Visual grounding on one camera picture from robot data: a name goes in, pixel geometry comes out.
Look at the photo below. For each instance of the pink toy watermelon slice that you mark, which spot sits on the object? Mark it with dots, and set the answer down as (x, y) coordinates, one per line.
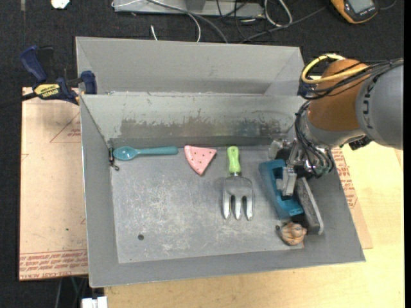
(199, 159)

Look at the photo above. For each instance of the brown toy animal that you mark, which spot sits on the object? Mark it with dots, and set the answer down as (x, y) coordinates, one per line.
(291, 233)

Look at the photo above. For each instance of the brown cardboard board red print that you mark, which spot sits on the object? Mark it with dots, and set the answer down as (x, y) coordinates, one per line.
(51, 184)

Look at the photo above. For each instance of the small black metal hook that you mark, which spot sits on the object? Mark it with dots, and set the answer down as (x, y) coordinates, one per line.
(112, 159)

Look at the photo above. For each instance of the blue plastic tool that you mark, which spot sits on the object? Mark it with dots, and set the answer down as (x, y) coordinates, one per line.
(273, 178)

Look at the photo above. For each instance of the grey metal bin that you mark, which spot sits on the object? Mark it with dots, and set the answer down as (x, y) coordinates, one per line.
(180, 204)

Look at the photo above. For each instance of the teal plastic spoon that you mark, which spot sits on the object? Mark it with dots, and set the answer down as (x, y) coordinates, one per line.
(138, 152)

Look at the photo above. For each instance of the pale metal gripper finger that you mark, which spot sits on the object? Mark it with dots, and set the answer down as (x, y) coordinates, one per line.
(289, 181)
(279, 183)

